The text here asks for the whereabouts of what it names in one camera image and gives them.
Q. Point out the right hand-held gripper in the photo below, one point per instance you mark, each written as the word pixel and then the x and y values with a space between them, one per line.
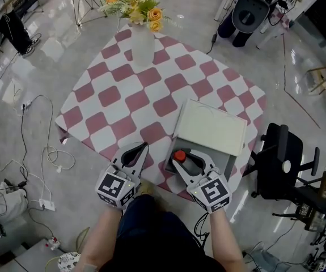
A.
pixel 212 193

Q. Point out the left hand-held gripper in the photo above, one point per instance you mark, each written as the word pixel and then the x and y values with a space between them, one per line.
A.
pixel 113 187

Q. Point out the small red-capped bottle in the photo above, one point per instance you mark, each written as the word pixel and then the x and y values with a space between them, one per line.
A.
pixel 179 155

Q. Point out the grey box with white lid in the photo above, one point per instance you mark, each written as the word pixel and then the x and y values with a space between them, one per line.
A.
pixel 212 126

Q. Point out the person's left forearm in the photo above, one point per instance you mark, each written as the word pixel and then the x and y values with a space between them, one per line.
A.
pixel 101 237

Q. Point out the person's right forearm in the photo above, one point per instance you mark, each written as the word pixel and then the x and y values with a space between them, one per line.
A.
pixel 224 237

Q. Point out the person's tan shoe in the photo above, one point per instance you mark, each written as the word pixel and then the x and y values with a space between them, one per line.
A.
pixel 146 187

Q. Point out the pink and white checkered tablecloth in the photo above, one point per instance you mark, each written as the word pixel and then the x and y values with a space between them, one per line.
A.
pixel 140 95

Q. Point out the person's dark clothing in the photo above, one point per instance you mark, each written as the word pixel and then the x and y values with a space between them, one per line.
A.
pixel 157 237

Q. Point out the black office chair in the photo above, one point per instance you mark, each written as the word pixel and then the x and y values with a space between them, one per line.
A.
pixel 281 163

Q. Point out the white power strip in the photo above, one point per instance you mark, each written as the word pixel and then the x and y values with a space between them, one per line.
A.
pixel 47 204

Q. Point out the white vase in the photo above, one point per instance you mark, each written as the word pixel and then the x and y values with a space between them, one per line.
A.
pixel 142 47

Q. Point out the small red and white device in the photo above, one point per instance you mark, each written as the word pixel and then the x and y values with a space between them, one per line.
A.
pixel 52 242

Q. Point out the white patterned round object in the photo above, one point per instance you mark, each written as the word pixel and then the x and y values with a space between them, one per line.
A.
pixel 69 262

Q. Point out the white cloth bag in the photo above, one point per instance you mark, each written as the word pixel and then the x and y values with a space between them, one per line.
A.
pixel 4 204

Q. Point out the grey step platform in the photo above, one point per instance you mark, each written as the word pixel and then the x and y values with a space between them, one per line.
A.
pixel 29 258

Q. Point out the yellow flower bouquet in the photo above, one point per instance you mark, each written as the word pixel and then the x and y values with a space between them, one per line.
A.
pixel 140 6

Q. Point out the white-rimmed black seat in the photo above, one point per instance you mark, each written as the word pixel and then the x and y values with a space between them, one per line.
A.
pixel 250 11

